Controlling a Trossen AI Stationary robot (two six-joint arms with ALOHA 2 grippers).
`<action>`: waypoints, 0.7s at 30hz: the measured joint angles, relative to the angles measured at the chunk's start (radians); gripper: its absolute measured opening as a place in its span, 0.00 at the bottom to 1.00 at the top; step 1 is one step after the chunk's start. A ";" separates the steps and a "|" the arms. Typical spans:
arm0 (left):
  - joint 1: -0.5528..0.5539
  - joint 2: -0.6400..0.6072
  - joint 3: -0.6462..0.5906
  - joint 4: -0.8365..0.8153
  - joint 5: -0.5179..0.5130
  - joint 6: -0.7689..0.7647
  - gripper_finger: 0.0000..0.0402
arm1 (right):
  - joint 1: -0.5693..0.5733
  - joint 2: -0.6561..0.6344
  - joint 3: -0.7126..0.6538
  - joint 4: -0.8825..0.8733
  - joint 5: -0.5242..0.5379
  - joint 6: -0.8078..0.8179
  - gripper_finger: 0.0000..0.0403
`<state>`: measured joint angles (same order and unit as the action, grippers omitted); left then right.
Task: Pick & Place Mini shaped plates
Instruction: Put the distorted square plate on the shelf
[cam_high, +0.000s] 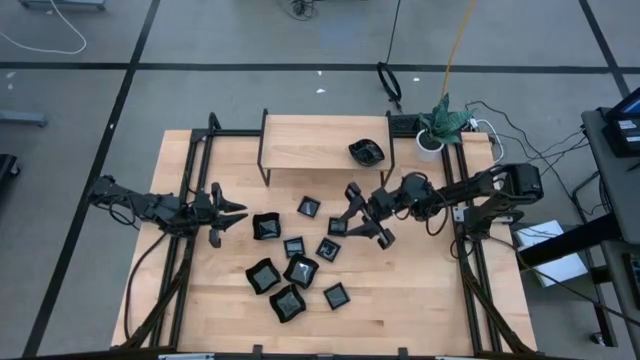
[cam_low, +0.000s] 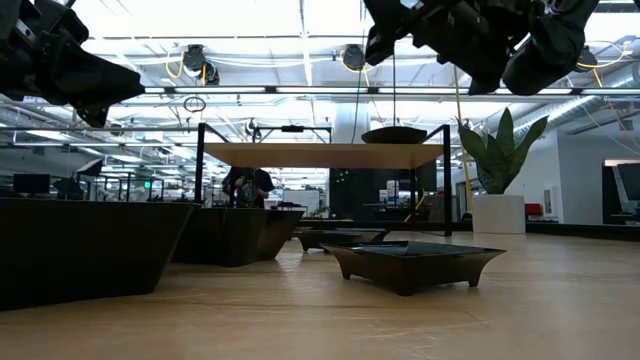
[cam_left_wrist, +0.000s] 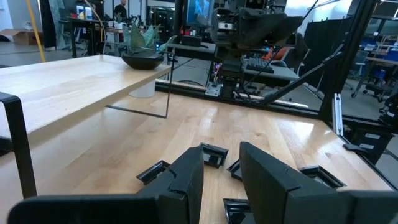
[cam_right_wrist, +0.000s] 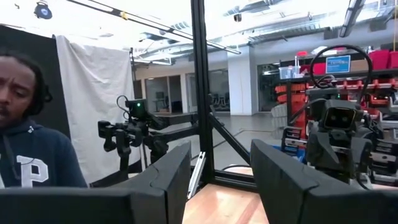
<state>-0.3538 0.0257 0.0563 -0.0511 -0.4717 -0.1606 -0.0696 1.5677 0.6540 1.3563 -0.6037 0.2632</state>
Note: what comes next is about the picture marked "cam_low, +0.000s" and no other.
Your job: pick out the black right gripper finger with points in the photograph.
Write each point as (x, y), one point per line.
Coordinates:
(387, 25)

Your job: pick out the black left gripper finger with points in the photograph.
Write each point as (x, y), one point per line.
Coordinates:
(95, 85)

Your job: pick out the black deep square mini plate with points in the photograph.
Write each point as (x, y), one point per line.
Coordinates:
(235, 235)
(75, 250)

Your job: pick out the black leaf-shaped mini plate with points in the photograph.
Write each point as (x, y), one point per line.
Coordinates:
(395, 136)

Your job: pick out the black footed flared mini plate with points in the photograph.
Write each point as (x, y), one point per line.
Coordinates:
(410, 270)
(340, 239)

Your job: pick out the small black monitor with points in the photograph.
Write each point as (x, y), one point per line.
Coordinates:
(31, 183)

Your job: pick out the green snake plant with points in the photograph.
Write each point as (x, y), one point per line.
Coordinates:
(500, 155)

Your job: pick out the white plant pot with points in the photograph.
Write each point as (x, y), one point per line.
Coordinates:
(499, 215)

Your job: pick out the red box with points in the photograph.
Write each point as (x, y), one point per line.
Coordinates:
(533, 210)

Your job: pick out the person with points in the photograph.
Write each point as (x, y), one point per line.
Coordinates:
(250, 187)

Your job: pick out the white board panel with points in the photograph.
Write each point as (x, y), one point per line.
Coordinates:
(300, 200)

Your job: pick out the wooden shelf with black frame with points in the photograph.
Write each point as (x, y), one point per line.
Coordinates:
(325, 156)

